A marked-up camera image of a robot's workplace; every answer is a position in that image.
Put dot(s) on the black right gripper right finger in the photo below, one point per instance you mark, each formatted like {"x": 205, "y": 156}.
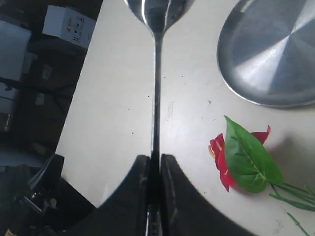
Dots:
{"x": 184, "y": 211}

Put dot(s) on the artificial red anthurium flower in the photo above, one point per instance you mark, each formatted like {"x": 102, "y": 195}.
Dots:
{"x": 268, "y": 175}

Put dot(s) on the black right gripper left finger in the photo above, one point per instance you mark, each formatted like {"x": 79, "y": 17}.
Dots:
{"x": 124, "y": 213}

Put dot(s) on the white cardboard box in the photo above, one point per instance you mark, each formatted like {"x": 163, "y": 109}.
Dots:
{"x": 68, "y": 25}

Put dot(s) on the round steel plate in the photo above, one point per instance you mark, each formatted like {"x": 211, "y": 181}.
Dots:
{"x": 266, "y": 52}

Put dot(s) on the small steel spoon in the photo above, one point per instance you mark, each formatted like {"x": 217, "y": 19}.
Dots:
{"x": 158, "y": 16}

